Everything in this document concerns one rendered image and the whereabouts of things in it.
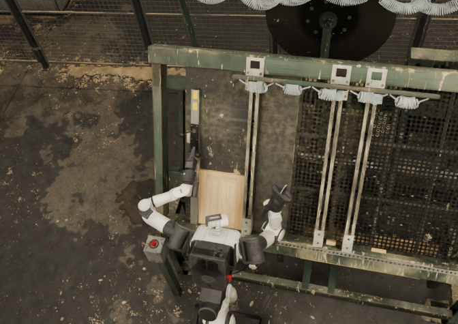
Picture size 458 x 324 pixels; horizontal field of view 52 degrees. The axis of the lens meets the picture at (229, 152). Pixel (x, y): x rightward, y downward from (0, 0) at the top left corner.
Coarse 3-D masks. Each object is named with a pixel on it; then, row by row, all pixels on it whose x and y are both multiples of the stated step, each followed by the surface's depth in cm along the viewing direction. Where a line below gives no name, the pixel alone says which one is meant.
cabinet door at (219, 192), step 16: (208, 176) 304; (224, 176) 301; (240, 176) 299; (208, 192) 309; (224, 192) 306; (240, 192) 303; (208, 208) 314; (224, 208) 311; (240, 208) 308; (240, 224) 313
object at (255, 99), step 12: (252, 60) 259; (252, 72) 261; (252, 84) 250; (252, 96) 271; (252, 108) 276; (252, 120) 279; (252, 132) 283; (252, 144) 286; (252, 156) 285; (252, 168) 289; (252, 180) 292; (252, 192) 295; (252, 204) 301; (252, 216) 307
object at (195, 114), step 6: (192, 90) 282; (198, 90) 281; (192, 96) 283; (198, 96) 282; (192, 102) 285; (198, 102) 284; (192, 108) 286; (198, 108) 285; (192, 114) 288; (198, 114) 287; (192, 120) 289; (198, 120) 288; (198, 126) 290; (198, 132) 292; (198, 138) 294; (198, 144) 295; (198, 150) 297; (198, 162) 301; (198, 168) 303; (198, 174) 305; (198, 180) 307; (198, 186) 309; (198, 192) 311; (192, 198) 311; (192, 204) 313; (192, 210) 315; (192, 216) 317; (192, 222) 319
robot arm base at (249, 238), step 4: (248, 236) 262; (252, 236) 260; (256, 236) 258; (260, 236) 259; (240, 240) 260; (244, 240) 258; (248, 240) 256; (252, 240) 255; (256, 240) 256; (240, 244) 260; (244, 244) 260; (244, 248) 260; (244, 252) 259; (244, 256) 259; (244, 260) 260; (260, 260) 256; (264, 260) 258; (252, 264) 257; (256, 264) 256
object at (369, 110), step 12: (384, 72) 245; (372, 84) 248; (384, 84) 247; (372, 108) 257; (372, 120) 259; (360, 132) 270; (360, 144) 266; (360, 156) 269; (360, 168) 273; (360, 180) 275; (360, 192) 278; (348, 204) 289; (348, 216) 285; (348, 228) 288; (348, 240) 292
